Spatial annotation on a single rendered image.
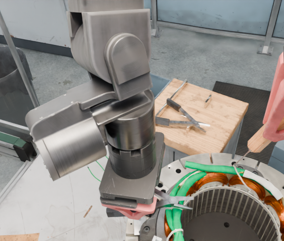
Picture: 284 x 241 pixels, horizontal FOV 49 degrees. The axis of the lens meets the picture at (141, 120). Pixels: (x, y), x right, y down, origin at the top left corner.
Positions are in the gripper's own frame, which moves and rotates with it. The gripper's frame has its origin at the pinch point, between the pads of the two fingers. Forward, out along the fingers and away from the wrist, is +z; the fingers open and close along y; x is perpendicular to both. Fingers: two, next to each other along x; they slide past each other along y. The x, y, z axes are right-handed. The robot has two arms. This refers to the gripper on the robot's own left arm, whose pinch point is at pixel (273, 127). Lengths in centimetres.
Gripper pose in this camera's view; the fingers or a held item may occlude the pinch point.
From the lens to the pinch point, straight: 35.0
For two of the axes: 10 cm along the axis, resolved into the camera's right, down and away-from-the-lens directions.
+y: -2.7, 7.2, -6.4
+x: 9.2, 3.9, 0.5
